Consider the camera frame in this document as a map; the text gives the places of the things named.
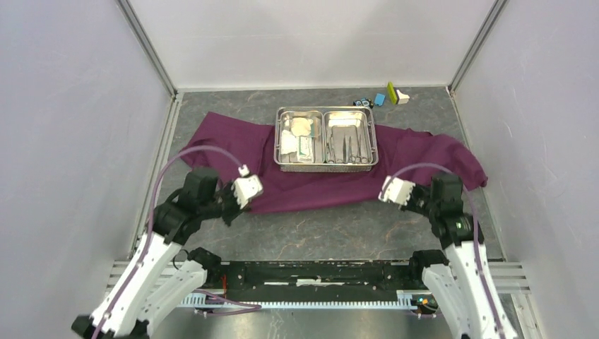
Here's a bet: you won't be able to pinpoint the maroon cloth wrap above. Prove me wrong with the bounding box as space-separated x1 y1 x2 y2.
186 112 488 214

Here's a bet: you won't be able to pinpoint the blue plastic block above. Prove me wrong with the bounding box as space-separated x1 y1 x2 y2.
374 93 386 107

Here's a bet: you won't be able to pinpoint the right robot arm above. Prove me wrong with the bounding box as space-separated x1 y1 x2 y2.
384 173 518 338

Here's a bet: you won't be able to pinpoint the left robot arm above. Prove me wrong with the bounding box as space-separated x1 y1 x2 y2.
71 165 263 338

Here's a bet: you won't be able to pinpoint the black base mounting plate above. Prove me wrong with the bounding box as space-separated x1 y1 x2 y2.
202 260 426 302

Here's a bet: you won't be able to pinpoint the steel needle holder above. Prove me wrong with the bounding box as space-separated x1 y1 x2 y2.
355 127 369 164

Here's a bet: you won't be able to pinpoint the steel forceps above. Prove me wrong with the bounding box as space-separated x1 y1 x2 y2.
343 136 353 164

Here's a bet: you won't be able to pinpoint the green sealed suture packet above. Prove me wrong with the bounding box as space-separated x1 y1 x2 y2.
297 136 314 163

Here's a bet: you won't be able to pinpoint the white plastic block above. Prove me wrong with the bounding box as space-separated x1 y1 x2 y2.
395 89 410 105

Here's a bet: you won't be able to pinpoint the steel two-compartment tray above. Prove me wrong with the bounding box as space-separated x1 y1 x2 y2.
273 106 379 173

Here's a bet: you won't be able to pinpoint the white gauze pad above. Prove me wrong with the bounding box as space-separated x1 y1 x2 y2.
290 117 314 137

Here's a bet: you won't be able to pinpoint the black owl number block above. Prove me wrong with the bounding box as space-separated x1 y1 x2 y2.
353 97 374 109

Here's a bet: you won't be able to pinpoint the yellow-green plastic block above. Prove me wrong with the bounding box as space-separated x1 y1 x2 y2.
386 81 399 105

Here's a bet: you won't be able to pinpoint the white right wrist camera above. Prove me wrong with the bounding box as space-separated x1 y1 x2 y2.
378 176 416 206

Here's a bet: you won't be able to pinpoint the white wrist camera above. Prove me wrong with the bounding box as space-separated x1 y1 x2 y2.
378 176 416 206
232 165 263 209

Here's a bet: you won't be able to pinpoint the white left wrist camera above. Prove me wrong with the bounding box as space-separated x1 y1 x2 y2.
232 165 263 209

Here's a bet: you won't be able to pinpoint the aluminium front frame rail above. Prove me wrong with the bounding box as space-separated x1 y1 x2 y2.
89 252 530 338

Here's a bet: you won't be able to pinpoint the aluminium frame rail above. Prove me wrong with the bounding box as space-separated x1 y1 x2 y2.
89 252 530 338
117 1 180 258

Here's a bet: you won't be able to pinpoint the aluminium frame post right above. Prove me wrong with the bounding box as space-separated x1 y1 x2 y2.
447 0 509 97

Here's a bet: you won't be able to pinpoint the aluminium frame rail left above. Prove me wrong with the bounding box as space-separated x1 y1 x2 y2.
117 1 180 258

